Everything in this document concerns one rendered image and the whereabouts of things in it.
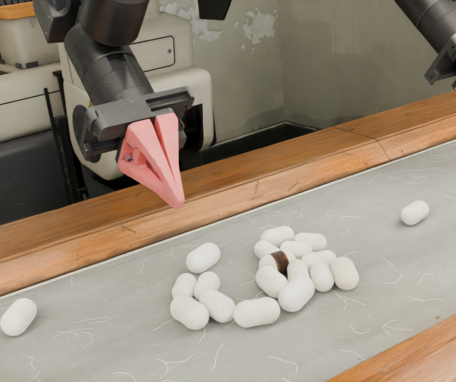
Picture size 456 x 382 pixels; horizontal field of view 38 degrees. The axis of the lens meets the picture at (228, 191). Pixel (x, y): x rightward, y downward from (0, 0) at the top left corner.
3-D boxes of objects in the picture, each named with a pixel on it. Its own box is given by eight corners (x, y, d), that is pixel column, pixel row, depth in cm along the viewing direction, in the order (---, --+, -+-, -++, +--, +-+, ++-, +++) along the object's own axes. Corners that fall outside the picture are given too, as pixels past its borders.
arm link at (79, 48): (107, 47, 70) (55, 53, 67) (122, -4, 65) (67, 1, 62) (134, 97, 67) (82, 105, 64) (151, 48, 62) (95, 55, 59)
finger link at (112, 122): (213, 177, 57) (167, 94, 60) (137, 200, 53) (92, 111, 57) (195, 217, 62) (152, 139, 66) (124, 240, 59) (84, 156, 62)
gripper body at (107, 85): (198, 99, 61) (164, 41, 64) (94, 123, 56) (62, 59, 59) (182, 141, 66) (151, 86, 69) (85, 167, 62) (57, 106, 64)
